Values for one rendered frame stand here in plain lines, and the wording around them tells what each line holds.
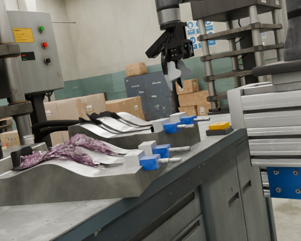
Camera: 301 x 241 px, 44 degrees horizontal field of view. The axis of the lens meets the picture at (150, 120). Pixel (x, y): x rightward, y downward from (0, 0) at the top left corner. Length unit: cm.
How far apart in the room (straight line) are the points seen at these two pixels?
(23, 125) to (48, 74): 39
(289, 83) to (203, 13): 458
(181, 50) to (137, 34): 796
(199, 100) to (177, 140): 682
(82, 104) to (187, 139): 390
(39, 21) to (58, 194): 124
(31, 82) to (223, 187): 103
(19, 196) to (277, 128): 63
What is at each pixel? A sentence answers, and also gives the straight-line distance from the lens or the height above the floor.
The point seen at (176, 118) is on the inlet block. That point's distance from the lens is 124.
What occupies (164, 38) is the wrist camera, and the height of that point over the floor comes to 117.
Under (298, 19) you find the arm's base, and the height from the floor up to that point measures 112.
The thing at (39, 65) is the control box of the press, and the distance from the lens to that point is 195.
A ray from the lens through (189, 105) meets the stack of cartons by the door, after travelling 812.
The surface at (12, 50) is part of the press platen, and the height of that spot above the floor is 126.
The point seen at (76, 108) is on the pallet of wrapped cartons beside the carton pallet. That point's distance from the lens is 507.
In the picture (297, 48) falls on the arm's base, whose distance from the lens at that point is 81.
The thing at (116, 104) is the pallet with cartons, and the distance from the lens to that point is 583.
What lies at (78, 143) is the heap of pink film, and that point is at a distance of 106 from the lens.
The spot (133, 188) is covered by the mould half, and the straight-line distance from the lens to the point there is 84.
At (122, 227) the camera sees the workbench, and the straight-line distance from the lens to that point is 95.
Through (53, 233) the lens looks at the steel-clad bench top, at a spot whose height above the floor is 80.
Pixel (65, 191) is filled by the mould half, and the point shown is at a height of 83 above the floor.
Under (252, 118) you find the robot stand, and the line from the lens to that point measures 87.
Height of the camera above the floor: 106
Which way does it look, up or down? 7 degrees down
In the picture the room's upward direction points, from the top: 10 degrees counter-clockwise
